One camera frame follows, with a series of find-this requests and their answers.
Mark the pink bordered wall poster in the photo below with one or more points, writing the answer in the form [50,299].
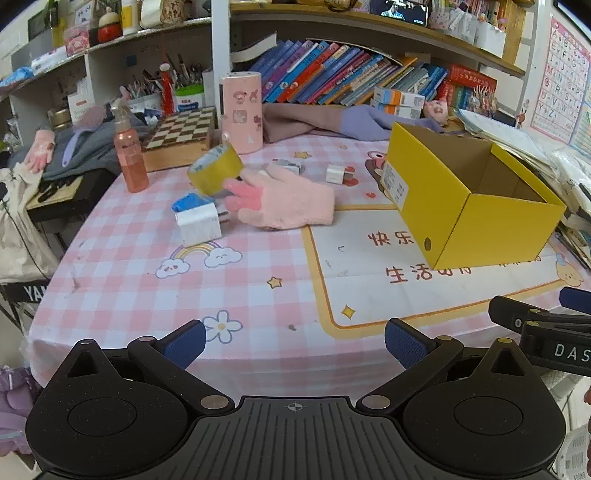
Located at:
[558,78]

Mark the pink cylinder canister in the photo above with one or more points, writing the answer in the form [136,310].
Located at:
[240,115]

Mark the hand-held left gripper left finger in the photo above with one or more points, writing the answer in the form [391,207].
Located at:
[184,345]

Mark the pink checkered tablecloth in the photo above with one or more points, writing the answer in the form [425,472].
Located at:
[138,286]

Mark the white charger plug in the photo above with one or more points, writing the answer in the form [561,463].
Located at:
[334,174]

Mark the small white cube charger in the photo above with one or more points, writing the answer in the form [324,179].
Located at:
[287,166]

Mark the orange white medicine box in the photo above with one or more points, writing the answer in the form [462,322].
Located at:
[401,111]
[397,96]

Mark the yellow cardboard box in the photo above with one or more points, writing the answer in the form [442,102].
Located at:
[485,230]

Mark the row of white storage boxes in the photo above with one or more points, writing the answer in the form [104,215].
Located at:
[471,30]

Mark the wooden chessboard box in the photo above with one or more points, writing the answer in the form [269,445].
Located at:
[180,129]

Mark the pink pig plush toy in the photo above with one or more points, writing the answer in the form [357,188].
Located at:
[436,110]

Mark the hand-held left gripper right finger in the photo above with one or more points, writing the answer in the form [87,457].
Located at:
[405,345]

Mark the grey cloth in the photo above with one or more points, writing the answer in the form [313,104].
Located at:
[97,147]

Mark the red round doll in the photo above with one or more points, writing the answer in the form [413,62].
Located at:
[109,27]

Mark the smartphone with lit screen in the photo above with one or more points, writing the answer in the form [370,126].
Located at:
[399,10]

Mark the blue bordered wall poster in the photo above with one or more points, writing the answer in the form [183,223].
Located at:
[582,110]

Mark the pink glove with print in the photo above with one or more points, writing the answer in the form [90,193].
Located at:
[40,152]

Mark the pink spray bottle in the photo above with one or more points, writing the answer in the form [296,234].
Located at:
[131,161]

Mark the white bookshelf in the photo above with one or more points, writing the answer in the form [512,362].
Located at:
[219,41]

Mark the stack of papers and books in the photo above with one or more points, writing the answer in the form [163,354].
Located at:
[517,138]

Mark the yellow tape roll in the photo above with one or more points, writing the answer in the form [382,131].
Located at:
[217,173]

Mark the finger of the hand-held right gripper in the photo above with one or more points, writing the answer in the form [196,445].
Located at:
[577,301]
[508,310]

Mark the row of colourful books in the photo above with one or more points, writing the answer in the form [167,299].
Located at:
[323,69]

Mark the pink knit glove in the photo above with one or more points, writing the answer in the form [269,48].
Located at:
[286,203]

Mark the white pen cup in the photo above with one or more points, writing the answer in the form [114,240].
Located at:
[143,99]

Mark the beige tote bag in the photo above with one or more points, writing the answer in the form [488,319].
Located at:
[23,230]

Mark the large white power adapter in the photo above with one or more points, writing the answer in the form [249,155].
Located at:
[198,225]

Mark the red boxed book set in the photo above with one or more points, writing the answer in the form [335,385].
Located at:
[471,87]

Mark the white green brush cup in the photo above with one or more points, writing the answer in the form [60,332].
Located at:
[189,99]

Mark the mauve and purple garment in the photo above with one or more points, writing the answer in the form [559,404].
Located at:
[314,120]

